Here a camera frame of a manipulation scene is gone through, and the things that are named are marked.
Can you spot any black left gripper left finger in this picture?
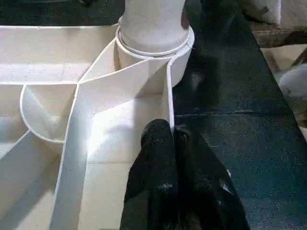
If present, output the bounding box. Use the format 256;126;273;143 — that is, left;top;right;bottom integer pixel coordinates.
119;120;177;230

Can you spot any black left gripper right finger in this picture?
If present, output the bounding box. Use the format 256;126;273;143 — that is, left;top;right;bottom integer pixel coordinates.
174;126;250;230

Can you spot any white plastic table top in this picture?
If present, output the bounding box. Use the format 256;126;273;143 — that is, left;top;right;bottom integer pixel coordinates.
0;22;196;230

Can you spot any white plastic table leg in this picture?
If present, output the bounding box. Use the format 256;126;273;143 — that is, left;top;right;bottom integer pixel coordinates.
118;0;192;58

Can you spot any black work mat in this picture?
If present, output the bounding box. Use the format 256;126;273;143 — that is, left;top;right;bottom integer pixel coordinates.
0;0;307;230

